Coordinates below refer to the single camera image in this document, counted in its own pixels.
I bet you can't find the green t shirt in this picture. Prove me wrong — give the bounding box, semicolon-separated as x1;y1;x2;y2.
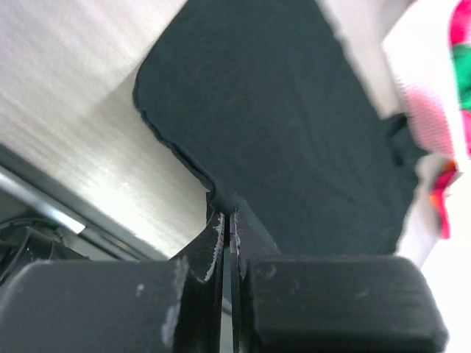
453;43;471;111

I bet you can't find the aluminium front rail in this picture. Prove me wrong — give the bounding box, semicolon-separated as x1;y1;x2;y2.
1;145;166;261

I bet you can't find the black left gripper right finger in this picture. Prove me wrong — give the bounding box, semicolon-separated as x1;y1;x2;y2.
230;213;449;352

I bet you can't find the black t shirt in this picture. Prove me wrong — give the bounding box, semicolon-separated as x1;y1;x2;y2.
133;1;424;255

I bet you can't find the white perforated plastic basket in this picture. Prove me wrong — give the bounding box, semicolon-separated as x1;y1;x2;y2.
383;0;470;160

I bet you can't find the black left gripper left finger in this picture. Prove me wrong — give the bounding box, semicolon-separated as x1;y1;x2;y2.
1;213;224;352

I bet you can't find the pink t shirt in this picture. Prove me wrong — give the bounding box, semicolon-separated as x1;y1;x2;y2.
430;1;470;239

